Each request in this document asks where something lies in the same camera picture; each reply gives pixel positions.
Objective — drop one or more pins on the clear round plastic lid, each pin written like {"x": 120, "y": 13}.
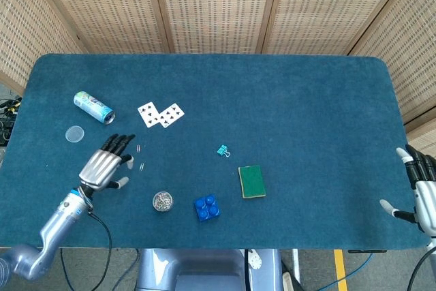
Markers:
{"x": 75, "y": 134}

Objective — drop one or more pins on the woven bamboo screen panel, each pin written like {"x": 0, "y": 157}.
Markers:
{"x": 24, "y": 22}
{"x": 214, "y": 8}
{"x": 412, "y": 49}
{"x": 102, "y": 8}
{"x": 334, "y": 8}

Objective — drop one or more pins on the teal binder clip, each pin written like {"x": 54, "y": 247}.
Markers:
{"x": 221, "y": 150}

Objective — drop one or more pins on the blue printed drink can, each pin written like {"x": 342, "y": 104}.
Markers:
{"x": 91, "y": 106}

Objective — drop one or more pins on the clear round paperclip container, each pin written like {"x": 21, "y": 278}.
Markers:
{"x": 162, "y": 201}

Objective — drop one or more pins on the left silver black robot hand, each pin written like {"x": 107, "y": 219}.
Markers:
{"x": 98, "y": 170}

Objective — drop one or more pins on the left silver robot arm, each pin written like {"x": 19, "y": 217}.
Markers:
{"x": 58, "y": 223}

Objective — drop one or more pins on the blue carpet table mat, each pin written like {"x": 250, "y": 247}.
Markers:
{"x": 272, "y": 100}

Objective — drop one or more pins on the green yellow sponge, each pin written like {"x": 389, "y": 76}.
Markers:
{"x": 252, "y": 181}

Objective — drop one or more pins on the blue plastic building block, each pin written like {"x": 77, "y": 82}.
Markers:
{"x": 206, "y": 208}

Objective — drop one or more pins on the grey blue robot torso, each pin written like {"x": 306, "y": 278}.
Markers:
{"x": 190, "y": 270}

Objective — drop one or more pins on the playing cards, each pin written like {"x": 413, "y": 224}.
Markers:
{"x": 172, "y": 115}

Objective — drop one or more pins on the white perforated plate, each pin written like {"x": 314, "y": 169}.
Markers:
{"x": 255, "y": 260}

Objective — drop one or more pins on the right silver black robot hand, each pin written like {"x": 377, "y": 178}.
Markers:
{"x": 425, "y": 202}

